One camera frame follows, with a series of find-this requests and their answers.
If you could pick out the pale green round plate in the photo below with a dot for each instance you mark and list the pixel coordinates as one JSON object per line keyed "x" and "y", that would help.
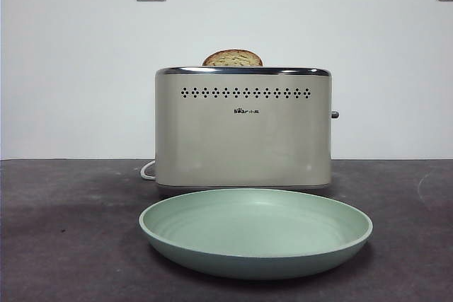
{"x": 255, "y": 231}

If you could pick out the cream toaster with chrome top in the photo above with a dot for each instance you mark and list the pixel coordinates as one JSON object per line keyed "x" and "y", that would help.
{"x": 244, "y": 139}

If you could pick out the low toasted bread slice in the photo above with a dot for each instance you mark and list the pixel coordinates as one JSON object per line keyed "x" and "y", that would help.
{"x": 232, "y": 59}

